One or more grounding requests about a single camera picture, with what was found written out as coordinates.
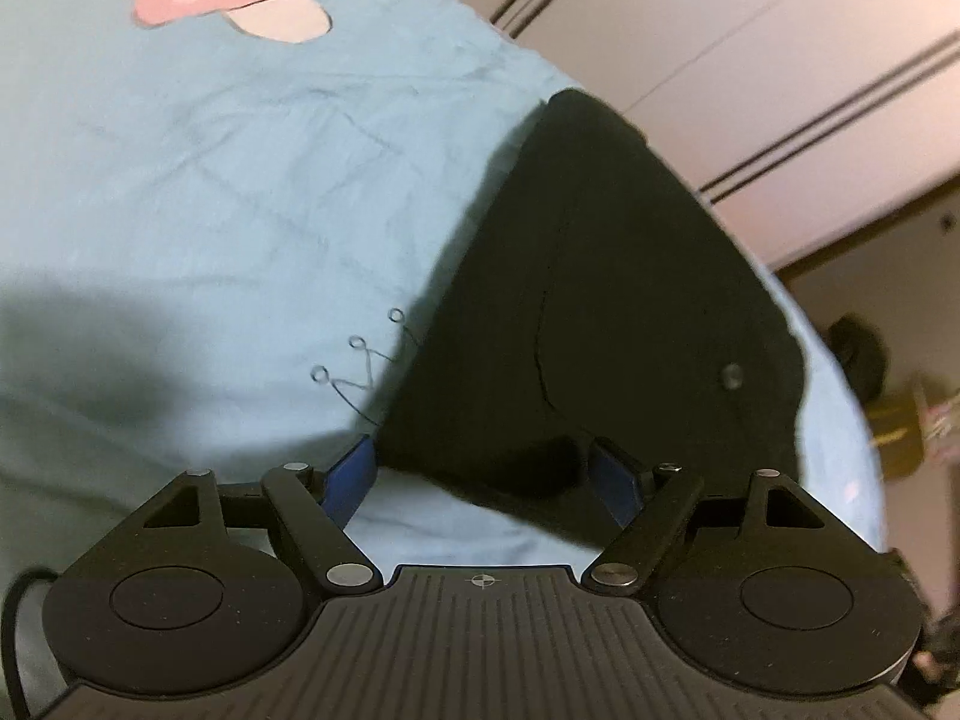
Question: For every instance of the black pants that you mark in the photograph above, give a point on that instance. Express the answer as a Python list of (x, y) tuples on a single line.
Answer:
[(600, 277)]

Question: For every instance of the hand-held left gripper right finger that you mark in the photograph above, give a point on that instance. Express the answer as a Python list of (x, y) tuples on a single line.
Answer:
[(616, 484)]

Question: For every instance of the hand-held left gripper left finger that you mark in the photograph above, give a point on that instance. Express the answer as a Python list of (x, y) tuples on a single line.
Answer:
[(356, 481)]

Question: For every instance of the light blue printed bed sheet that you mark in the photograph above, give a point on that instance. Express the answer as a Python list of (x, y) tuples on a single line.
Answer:
[(225, 202)]

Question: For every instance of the yellow box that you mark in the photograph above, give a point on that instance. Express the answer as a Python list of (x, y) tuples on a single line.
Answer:
[(900, 427)]

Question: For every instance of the white wardrobe with black stripes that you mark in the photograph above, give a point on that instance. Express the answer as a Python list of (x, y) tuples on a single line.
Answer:
[(750, 52)]

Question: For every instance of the dark clothes pile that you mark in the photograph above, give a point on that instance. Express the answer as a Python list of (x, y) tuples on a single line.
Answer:
[(859, 356)]

